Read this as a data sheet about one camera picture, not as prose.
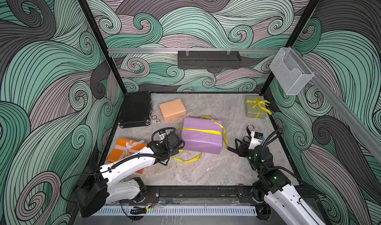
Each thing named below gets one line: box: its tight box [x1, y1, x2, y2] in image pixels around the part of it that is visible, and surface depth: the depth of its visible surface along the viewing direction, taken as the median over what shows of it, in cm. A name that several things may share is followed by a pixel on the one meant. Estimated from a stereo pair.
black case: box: [118, 91, 153, 129], surface depth 107 cm
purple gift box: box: [181, 116, 224, 155], surface depth 85 cm
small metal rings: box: [151, 114, 161, 124], surface depth 106 cm
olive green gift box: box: [245, 94, 267, 119], surface depth 106 cm
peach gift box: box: [158, 98, 187, 122], surface depth 106 cm
